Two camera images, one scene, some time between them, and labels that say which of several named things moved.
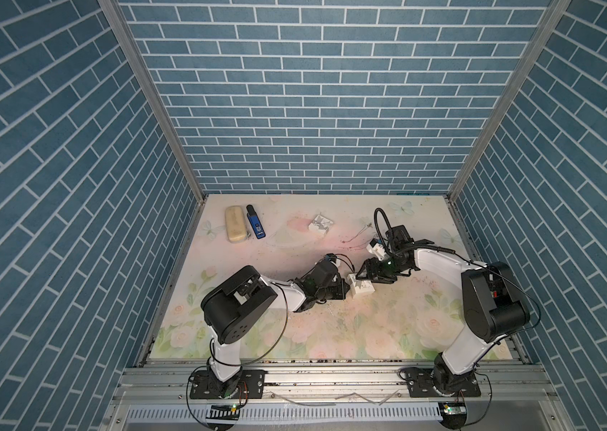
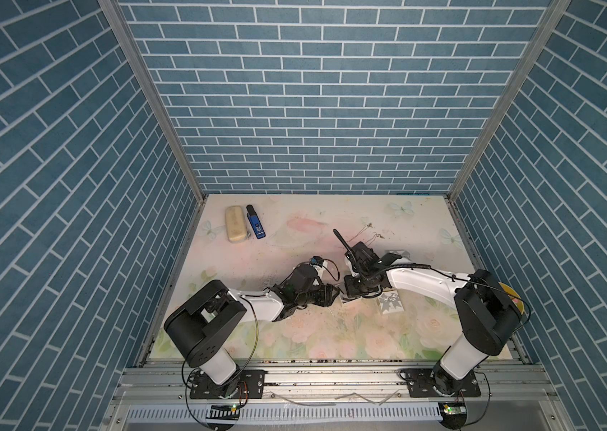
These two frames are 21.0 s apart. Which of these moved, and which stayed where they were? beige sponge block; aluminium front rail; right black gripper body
Moved: right black gripper body
Stayed: aluminium front rail; beige sponge block
